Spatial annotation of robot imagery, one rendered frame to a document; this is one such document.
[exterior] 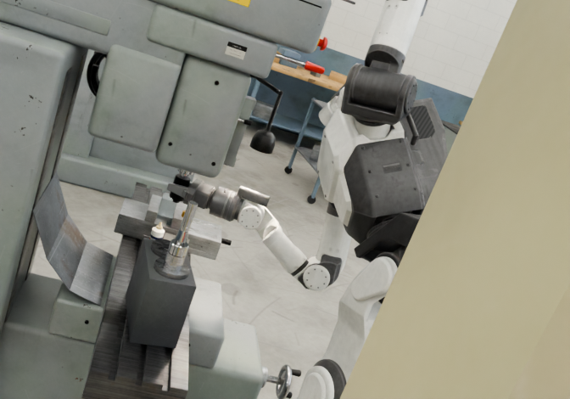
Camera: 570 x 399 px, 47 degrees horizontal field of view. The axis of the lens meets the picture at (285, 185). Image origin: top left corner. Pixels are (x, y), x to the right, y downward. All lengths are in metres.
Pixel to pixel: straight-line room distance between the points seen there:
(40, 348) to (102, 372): 0.50
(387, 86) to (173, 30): 0.58
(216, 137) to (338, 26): 6.84
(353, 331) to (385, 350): 1.49
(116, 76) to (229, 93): 0.30
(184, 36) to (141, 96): 0.20
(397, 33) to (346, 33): 7.06
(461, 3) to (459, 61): 0.74
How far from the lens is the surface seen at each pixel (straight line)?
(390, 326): 0.16
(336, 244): 1.93
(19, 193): 1.81
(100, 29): 1.78
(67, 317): 2.02
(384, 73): 1.55
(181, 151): 1.85
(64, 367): 2.12
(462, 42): 9.11
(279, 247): 1.94
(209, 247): 2.24
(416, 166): 1.62
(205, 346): 2.04
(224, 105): 1.82
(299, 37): 1.77
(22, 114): 1.74
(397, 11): 1.61
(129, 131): 1.82
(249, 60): 1.77
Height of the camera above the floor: 1.91
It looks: 17 degrees down
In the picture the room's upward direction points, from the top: 20 degrees clockwise
